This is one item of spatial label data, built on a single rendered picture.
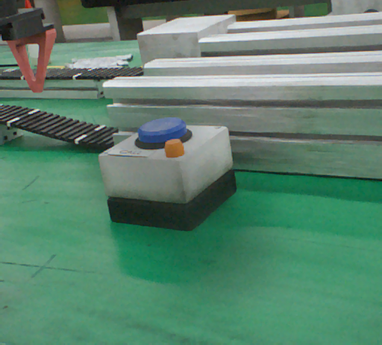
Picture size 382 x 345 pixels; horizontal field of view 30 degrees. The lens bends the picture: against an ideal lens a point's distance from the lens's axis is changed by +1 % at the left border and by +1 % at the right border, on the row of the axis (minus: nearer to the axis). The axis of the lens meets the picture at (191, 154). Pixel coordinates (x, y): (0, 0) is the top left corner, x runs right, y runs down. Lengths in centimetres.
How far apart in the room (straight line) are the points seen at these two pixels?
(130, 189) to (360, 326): 23
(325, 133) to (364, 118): 4
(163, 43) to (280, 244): 43
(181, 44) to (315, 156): 31
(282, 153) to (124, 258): 18
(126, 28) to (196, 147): 210
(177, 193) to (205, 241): 4
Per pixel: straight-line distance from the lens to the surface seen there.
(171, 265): 50
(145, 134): 55
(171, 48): 87
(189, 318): 44
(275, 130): 61
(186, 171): 53
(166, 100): 67
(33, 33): 84
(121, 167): 55
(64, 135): 80
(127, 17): 259
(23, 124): 84
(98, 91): 101
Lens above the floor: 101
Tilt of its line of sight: 19 degrees down
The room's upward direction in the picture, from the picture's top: 9 degrees counter-clockwise
